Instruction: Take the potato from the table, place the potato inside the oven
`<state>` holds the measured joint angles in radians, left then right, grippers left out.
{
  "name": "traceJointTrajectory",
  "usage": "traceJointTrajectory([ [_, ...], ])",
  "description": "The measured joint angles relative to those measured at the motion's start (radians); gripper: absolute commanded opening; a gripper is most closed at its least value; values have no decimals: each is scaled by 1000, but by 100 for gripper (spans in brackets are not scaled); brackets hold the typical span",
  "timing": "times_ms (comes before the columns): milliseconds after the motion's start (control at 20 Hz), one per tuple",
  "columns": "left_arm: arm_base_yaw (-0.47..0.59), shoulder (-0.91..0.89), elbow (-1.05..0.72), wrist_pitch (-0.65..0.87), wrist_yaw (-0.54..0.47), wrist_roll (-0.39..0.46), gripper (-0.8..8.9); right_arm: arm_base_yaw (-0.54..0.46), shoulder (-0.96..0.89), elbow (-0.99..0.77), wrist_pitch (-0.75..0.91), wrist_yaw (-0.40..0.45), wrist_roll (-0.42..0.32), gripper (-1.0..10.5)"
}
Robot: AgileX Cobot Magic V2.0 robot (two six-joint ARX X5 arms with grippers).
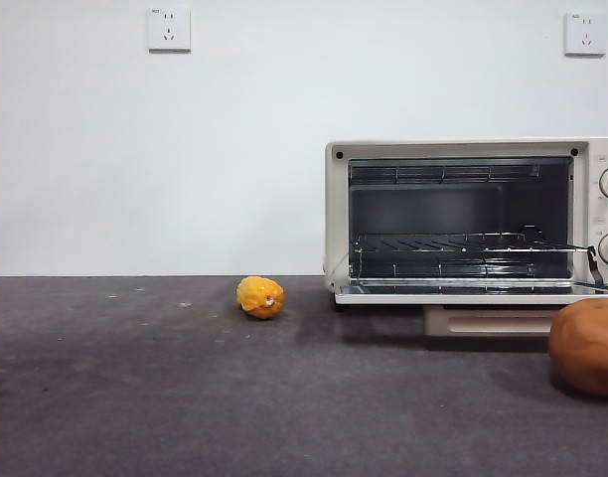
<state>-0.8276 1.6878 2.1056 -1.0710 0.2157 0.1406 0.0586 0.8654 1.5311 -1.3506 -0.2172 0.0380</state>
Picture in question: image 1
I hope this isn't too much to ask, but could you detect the cream Toshiba toaster oven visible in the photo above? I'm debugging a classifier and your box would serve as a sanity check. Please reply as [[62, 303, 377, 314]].
[[324, 138, 608, 313]]

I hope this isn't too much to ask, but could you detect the brown potato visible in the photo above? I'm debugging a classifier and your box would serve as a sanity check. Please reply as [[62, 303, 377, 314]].
[[547, 297, 608, 398]]

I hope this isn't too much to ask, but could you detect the yellow bumpy toy fruit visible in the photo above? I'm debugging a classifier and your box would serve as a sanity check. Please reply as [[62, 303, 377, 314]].
[[235, 275, 287, 321]]

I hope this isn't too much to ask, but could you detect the white wall socket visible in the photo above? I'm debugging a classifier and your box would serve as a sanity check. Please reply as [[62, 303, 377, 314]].
[[564, 11, 607, 57], [146, 5, 192, 53]]

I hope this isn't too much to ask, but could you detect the metal wire oven rack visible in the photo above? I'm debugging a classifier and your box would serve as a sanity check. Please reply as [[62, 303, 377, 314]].
[[351, 231, 591, 255]]

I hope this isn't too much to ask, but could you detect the glass oven door with handle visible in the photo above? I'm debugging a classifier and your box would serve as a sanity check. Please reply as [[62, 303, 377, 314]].
[[333, 277, 608, 339]]

